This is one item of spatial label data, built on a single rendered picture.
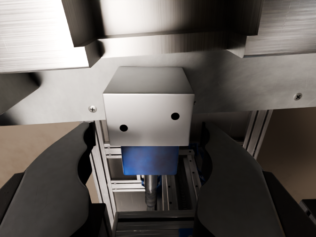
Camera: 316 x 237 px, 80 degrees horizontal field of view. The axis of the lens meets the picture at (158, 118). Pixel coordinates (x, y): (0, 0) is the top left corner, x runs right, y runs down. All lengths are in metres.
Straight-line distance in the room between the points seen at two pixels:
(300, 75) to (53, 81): 0.20
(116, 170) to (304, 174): 1.32
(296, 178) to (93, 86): 1.68
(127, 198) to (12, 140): 0.78
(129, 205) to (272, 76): 1.18
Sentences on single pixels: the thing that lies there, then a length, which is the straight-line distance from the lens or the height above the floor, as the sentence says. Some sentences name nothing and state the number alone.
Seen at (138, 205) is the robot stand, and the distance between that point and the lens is 1.29.
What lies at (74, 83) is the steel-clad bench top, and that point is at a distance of 0.17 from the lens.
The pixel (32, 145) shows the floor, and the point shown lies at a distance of 1.42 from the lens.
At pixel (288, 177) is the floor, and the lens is 1.71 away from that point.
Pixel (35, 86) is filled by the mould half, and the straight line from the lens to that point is 0.18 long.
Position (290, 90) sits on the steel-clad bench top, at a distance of 0.20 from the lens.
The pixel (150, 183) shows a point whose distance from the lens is 0.18.
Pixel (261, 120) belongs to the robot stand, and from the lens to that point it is 0.97.
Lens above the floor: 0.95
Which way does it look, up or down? 60 degrees down
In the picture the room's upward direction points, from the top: 178 degrees clockwise
